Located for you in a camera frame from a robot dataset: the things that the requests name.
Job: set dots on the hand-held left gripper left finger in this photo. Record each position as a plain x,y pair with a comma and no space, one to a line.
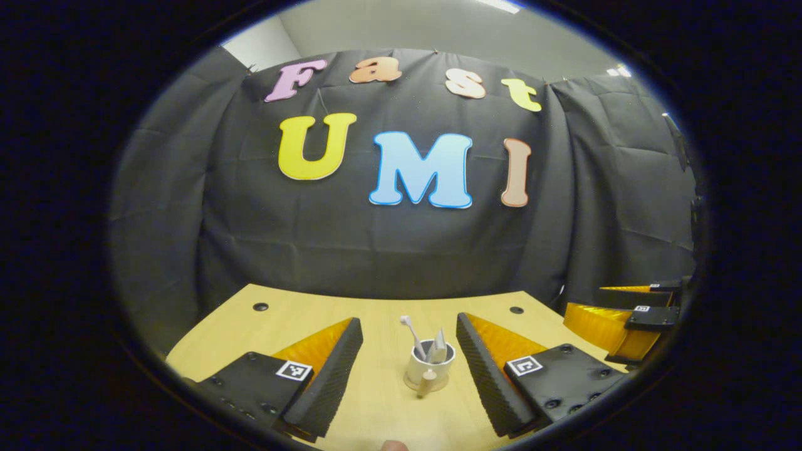
335,382

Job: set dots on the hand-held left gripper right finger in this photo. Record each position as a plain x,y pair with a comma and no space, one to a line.
485,382

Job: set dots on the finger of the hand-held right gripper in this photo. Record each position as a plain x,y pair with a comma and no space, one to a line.
633,297
595,326

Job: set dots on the white toothpaste tube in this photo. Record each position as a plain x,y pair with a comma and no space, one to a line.
440,347

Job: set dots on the pink toothbrush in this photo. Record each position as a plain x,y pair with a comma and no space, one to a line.
413,335

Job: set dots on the wooden desktop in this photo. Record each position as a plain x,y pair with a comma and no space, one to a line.
382,413

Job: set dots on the black backdrop cloth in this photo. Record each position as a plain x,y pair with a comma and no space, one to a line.
388,250

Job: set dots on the ceiling light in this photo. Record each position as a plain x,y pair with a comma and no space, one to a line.
501,5

